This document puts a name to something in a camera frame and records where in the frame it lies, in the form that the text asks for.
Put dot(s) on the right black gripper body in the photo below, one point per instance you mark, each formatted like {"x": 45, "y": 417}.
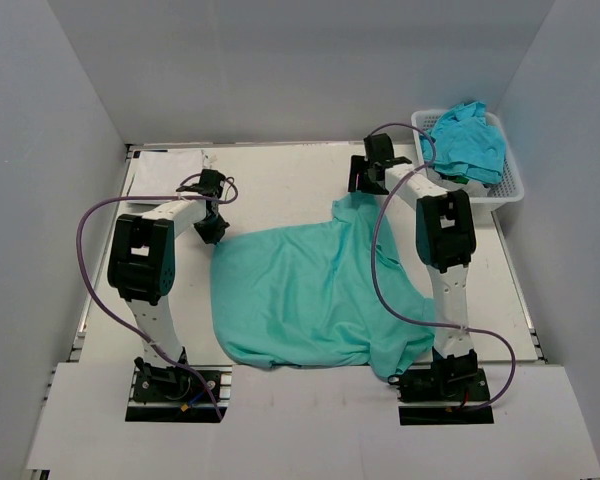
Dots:
{"x": 359, "y": 174}

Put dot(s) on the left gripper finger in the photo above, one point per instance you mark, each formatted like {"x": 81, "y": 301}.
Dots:
{"x": 219, "y": 228}
{"x": 208, "y": 233}

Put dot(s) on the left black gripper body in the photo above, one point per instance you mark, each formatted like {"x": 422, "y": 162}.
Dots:
{"x": 210, "y": 230}

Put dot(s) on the green t shirt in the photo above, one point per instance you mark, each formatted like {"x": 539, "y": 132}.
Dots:
{"x": 303, "y": 295}

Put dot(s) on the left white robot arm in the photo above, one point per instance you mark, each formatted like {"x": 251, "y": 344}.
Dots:
{"x": 142, "y": 264}

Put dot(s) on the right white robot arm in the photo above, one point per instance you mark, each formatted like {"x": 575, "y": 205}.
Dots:
{"x": 445, "y": 241}

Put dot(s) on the folded white t shirt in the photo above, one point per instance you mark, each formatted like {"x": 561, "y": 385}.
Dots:
{"x": 160, "y": 173}

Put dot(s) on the blue t shirt in basket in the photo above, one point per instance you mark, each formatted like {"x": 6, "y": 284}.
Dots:
{"x": 467, "y": 146}

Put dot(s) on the grey shirt in basket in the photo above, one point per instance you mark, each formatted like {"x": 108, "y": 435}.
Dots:
{"x": 475, "y": 190}

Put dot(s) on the white plastic basket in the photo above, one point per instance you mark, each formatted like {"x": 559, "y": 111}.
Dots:
{"x": 509, "y": 190}

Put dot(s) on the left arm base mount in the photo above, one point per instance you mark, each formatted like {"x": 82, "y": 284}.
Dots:
{"x": 173, "y": 395}

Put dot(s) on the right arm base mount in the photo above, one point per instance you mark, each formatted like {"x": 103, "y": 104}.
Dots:
{"x": 442, "y": 396}

